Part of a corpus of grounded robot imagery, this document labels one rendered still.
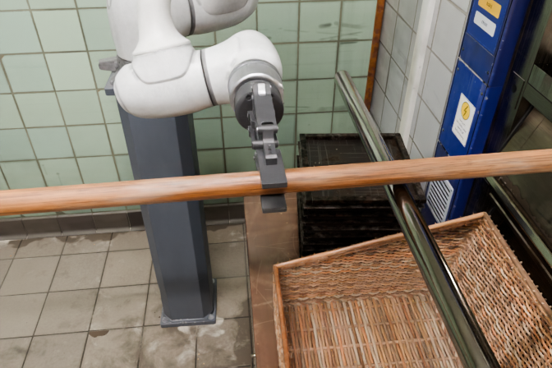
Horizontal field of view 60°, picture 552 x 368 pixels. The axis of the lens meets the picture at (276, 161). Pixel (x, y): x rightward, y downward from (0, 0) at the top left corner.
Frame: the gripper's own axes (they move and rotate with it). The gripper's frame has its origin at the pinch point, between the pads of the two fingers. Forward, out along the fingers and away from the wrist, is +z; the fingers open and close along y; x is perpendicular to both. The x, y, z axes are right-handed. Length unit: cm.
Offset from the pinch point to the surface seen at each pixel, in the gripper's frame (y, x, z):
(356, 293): 58, -23, -26
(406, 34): 20, -53, -95
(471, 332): 1.7, -16.0, 22.2
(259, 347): 61, 1, -16
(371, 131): 1.7, -16.3, -11.9
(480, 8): -3, -50, -49
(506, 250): 34, -49, -15
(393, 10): 18, -54, -110
